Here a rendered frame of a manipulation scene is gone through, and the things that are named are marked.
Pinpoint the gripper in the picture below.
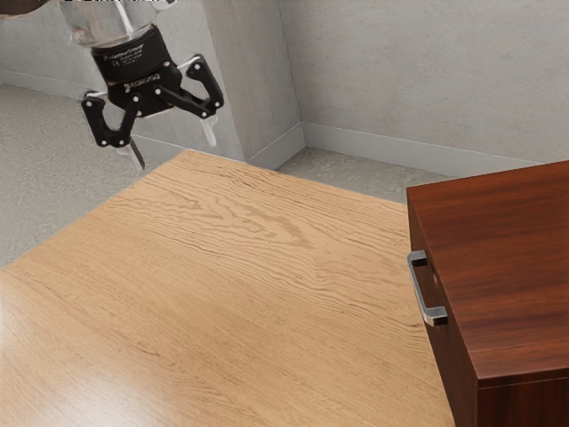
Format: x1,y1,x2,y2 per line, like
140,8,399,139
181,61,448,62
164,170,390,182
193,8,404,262
80,23,225,172

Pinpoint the dark wooden drawer cabinet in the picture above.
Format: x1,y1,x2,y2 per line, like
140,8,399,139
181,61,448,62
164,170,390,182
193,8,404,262
405,160,569,427

